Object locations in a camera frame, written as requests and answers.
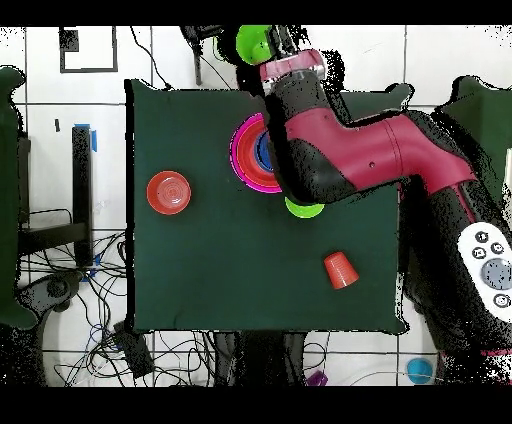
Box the small orange bowl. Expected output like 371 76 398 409
146 170 192 216

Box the small dark blue bowl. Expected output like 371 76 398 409
254 131 276 173

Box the small green bowl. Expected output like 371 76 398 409
284 196 326 220

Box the green cloth covered table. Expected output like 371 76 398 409
433 75 512 205
0 65 39 331

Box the blue disc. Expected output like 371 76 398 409
405 356 434 386

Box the tangled cable bundle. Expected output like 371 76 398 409
19 231 215 387

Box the large orange bowl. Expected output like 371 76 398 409
236 123 277 189

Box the green cup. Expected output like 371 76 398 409
235 24 276 66

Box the large pink bowl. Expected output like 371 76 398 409
228 112 284 195

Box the black metal stand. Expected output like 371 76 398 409
17 125 94 269

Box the black camera tripod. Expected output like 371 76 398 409
178 24 225 87

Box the dark green tablecloth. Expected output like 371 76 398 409
124 78 413 335

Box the black power brick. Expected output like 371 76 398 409
112 319 156 379

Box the blue tape strip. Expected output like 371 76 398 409
73 122 98 154

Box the black floor cable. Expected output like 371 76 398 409
129 25 173 90

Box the grey wheeled base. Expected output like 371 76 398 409
17 271 83 314

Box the orange cup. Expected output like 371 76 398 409
322 250 360 290

